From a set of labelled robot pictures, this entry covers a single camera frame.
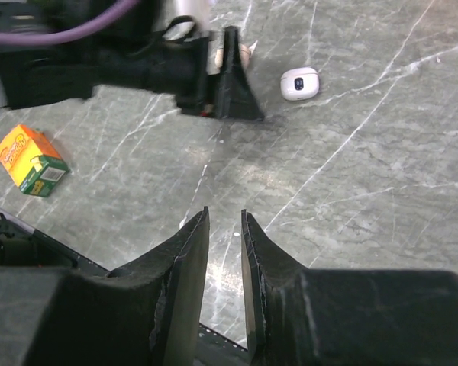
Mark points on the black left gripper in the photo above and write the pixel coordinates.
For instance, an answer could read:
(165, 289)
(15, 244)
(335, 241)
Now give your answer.
(172, 61)

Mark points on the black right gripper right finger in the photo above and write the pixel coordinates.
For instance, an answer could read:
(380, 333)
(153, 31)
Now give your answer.
(301, 316)

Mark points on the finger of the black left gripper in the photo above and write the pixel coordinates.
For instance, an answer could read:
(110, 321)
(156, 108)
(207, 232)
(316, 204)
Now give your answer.
(234, 98)

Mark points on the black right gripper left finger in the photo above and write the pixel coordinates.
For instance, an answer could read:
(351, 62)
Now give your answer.
(99, 312)

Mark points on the white earbud charging case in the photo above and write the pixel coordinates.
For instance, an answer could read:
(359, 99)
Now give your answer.
(299, 84)

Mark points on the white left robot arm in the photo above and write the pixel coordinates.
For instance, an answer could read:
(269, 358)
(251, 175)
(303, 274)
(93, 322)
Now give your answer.
(43, 23)

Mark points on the orange box front left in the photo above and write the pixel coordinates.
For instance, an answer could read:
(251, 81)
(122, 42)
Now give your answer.
(31, 161)

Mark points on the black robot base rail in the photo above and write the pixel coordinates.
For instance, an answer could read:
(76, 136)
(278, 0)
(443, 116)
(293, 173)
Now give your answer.
(42, 248)

